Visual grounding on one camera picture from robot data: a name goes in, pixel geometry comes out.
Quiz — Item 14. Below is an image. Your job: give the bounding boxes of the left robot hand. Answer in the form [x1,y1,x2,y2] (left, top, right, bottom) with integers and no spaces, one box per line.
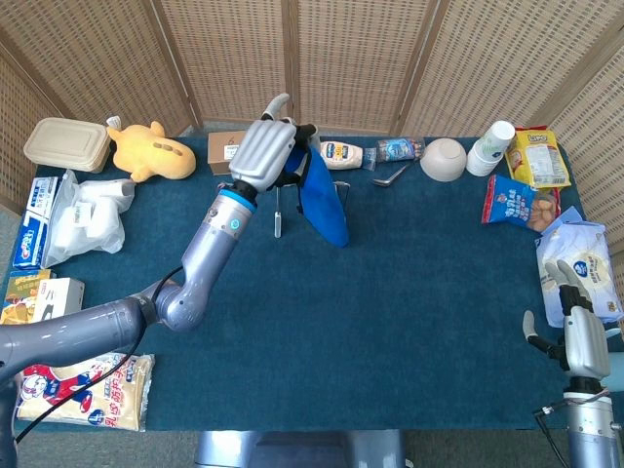
[227,93,319,194]

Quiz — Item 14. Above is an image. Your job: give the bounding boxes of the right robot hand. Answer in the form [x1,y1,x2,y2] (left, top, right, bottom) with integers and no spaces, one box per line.
[522,258,613,379]

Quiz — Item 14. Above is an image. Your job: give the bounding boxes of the grey and blue towel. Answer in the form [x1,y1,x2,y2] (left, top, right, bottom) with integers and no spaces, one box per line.
[284,140,351,249]

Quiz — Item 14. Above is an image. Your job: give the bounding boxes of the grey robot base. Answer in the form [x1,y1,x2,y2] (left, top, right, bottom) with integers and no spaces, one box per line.
[194,428,409,468]

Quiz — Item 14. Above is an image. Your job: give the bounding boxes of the white metal wire stand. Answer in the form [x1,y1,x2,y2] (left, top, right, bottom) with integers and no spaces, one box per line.
[272,179,351,240]

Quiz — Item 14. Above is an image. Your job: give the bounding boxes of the brown cardboard box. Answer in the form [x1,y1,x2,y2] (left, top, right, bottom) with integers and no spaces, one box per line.
[207,130,248,176]

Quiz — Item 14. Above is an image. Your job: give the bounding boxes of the pale blue pouch bag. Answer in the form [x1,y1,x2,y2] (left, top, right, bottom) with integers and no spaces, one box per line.
[534,205,624,329]

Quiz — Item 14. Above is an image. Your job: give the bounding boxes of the white mayonnaise bottle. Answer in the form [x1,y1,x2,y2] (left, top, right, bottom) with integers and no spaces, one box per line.
[319,139,377,172]

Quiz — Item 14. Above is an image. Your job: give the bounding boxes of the yellow plush toy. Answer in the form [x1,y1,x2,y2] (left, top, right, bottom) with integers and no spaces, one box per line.
[105,116,197,184]

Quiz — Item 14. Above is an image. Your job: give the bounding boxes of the black ladle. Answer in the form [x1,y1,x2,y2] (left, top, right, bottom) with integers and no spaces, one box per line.
[372,160,415,188]

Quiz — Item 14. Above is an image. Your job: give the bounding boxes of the clear plastic water bottle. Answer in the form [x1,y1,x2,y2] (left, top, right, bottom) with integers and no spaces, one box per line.
[374,136,426,163]

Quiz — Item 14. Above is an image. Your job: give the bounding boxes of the blue and red snack bag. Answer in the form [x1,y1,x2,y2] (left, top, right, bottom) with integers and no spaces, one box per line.
[481,174,563,234]

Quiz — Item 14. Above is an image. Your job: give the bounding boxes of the beige upturned bowl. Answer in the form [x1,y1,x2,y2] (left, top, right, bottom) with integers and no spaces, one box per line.
[419,137,468,183]

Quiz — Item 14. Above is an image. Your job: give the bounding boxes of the yellow snack bag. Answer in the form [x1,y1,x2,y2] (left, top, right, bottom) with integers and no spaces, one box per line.
[504,127,572,190]

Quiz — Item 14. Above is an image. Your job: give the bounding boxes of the white plastic bag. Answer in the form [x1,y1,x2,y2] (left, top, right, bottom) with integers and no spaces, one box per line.
[42,169,137,268]

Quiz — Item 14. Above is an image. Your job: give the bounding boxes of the blue carpet table cover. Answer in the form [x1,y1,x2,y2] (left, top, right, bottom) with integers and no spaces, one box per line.
[0,135,594,434]

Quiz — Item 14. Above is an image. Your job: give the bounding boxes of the wicker folding screen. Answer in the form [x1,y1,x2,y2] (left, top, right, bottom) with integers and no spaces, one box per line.
[0,0,624,245]

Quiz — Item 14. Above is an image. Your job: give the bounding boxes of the stack of paper cups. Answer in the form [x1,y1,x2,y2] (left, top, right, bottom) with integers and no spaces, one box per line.
[465,120,517,177]

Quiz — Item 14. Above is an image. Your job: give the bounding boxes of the white and blue toothpaste box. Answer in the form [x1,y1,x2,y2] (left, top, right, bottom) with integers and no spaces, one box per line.
[26,175,59,220]

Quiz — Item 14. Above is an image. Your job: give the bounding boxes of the white cardboard box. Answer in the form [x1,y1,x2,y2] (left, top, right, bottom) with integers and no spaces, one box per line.
[27,277,86,323]

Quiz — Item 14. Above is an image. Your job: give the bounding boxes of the yellow snack box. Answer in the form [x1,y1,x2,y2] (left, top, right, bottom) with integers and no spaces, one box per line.
[0,269,53,327]

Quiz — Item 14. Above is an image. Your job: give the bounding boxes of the large cartoon print bag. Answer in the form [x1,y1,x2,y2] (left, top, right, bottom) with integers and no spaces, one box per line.
[17,351,156,433]

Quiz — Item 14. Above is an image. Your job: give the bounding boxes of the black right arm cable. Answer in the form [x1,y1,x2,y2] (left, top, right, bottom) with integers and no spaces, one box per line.
[533,397,574,468]

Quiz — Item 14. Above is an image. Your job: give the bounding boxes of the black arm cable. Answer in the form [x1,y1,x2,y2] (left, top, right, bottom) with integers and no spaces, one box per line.
[533,397,574,468]
[14,265,185,445]

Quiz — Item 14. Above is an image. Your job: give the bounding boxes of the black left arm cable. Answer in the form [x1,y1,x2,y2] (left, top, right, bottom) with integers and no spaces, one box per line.
[14,265,185,445]

